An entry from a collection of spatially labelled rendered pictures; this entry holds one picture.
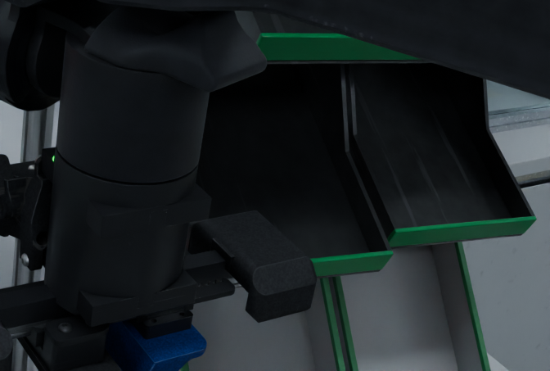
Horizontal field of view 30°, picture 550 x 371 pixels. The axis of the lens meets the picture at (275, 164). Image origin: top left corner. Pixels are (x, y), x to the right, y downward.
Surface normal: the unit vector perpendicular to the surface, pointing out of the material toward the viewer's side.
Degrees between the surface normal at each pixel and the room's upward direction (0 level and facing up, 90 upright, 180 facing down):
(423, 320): 45
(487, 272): 90
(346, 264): 115
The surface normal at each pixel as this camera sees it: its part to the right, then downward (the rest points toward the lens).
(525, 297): 0.56, 0.45
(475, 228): 0.30, 0.80
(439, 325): 0.41, -0.29
